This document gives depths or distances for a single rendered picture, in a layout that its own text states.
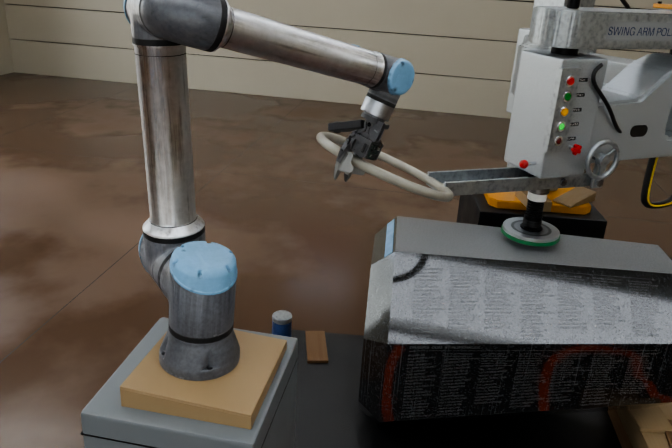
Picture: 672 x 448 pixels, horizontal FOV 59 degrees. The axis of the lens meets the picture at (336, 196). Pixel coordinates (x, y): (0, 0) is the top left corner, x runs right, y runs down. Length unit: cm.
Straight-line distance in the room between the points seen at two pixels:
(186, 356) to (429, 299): 101
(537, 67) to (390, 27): 607
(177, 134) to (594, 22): 140
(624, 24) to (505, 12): 595
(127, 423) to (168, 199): 50
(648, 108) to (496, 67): 586
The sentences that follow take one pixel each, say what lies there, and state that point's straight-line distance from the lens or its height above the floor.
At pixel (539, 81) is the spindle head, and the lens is 220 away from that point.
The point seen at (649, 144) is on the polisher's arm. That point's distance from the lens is 254.
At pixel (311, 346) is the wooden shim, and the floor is 3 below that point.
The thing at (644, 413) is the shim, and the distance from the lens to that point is 278.
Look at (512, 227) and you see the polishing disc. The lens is 241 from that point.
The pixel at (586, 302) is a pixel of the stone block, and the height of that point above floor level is 73.
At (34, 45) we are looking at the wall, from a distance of 1019.
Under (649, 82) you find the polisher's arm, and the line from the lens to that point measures 250.
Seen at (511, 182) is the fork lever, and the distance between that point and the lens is 220.
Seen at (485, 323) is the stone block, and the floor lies 66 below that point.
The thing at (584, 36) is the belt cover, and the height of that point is 162.
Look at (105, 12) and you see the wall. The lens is 948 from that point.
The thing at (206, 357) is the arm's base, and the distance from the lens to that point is 144.
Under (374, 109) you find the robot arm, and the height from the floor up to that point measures 142.
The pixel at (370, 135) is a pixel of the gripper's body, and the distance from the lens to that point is 172.
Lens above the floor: 179
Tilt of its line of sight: 21 degrees down
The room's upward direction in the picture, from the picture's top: 3 degrees clockwise
